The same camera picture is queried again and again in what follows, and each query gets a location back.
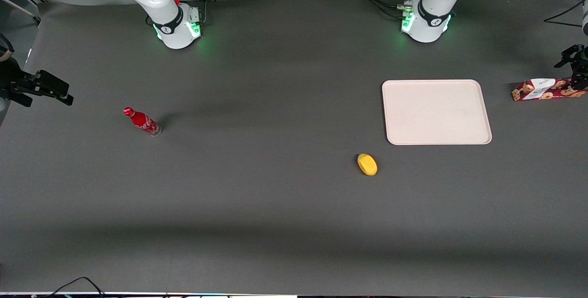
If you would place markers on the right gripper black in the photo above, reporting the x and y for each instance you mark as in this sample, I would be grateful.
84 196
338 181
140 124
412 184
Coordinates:
13 79

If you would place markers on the red cookie box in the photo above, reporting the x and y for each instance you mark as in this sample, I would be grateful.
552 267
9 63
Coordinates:
539 90

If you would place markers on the yellow mango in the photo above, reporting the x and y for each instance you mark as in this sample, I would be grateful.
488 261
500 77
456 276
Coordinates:
367 164

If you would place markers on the beige plastic tray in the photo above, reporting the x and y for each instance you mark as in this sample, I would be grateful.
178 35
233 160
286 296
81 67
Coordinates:
436 112

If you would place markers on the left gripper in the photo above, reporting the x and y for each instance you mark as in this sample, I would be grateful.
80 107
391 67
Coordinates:
579 65

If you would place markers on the red cola bottle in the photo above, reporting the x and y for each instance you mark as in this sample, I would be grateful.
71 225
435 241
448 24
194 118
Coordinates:
142 121

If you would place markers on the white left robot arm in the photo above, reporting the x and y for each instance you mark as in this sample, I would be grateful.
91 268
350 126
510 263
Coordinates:
432 8

